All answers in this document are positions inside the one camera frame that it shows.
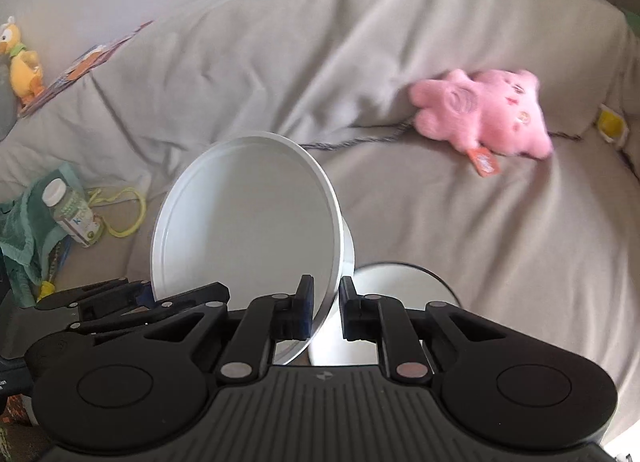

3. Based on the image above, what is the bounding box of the black white braided cord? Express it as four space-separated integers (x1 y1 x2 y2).
298 121 584 150

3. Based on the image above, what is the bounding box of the green towel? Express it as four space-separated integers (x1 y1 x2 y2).
1 163 84 307

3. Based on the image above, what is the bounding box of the pink plush toy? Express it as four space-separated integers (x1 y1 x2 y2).
409 69 553 177

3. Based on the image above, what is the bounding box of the white paper bowl orange logo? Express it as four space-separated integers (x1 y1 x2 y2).
150 131 357 366

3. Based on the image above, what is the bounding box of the yellow duck plush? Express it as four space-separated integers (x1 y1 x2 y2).
1 16 44 107

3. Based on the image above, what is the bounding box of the yellow cord loop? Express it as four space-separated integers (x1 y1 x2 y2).
86 185 149 238

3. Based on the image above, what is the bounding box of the yellow cat charm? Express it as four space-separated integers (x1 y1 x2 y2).
37 280 55 302

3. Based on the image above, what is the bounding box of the kids vitamin bottle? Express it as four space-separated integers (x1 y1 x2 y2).
42 178 103 248

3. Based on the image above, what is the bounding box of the yellow tag item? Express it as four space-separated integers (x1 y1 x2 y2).
596 105 629 149

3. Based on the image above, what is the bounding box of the stainless steel bowl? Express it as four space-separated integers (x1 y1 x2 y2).
309 262 460 378

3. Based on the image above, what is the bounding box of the colourful booklet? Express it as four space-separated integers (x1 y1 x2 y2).
17 20 152 118

